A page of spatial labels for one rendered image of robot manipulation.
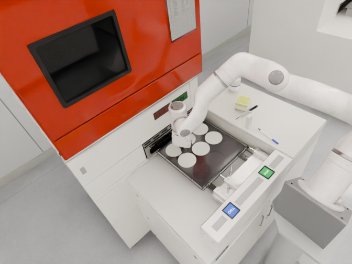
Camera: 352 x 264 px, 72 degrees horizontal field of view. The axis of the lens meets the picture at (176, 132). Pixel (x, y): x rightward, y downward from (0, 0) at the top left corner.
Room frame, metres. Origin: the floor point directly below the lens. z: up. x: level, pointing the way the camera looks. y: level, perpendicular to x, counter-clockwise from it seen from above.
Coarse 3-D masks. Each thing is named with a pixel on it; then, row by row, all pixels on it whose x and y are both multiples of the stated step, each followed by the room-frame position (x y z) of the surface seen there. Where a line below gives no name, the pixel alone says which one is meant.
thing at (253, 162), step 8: (248, 160) 0.74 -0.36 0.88; (256, 160) 0.73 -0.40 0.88; (240, 168) 0.70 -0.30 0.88; (248, 168) 0.69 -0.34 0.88; (256, 168) 0.69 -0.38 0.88; (232, 176) 0.66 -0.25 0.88; (240, 176) 0.65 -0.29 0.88; (248, 176) 0.65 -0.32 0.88; (224, 184) 0.62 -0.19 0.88; (240, 184) 0.61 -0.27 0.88; (232, 192) 0.57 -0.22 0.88; (216, 200) 0.56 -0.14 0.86
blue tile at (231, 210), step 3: (231, 204) 0.47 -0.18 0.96; (228, 207) 0.46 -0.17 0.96; (231, 207) 0.46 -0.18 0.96; (234, 207) 0.46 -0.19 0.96; (225, 210) 0.45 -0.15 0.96; (228, 210) 0.45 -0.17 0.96; (231, 210) 0.45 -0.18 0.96; (234, 210) 0.45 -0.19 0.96; (237, 210) 0.44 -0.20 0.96; (228, 213) 0.44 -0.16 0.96; (231, 213) 0.44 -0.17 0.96; (234, 213) 0.43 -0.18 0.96; (231, 216) 0.42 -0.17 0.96
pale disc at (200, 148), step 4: (196, 144) 0.90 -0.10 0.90; (200, 144) 0.89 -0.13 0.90; (204, 144) 0.89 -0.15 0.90; (192, 148) 0.87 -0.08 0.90; (196, 148) 0.87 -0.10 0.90; (200, 148) 0.86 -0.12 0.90; (204, 148) 0.86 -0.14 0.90; (208, 148) 0.85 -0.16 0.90; (196, 152) 0.84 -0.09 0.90; (200, 152) 0.83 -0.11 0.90; (204, 152) 0.83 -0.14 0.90
